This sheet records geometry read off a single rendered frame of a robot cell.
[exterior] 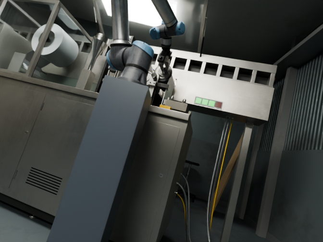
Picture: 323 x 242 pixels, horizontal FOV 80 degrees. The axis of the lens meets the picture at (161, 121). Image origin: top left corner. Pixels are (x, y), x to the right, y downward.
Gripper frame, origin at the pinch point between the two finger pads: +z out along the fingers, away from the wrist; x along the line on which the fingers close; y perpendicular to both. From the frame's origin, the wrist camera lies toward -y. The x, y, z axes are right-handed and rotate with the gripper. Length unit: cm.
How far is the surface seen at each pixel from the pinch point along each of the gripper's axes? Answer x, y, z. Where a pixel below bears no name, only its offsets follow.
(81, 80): 74, -8, 20
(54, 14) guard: 98, 6, -29
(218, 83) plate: -42, 35, 19
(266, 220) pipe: -137, 12, 175
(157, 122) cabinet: -12, -48, 10
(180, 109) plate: -20.6, -20.1, 17.0
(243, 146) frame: -77, 8, 62
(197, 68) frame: -19, 51, 16
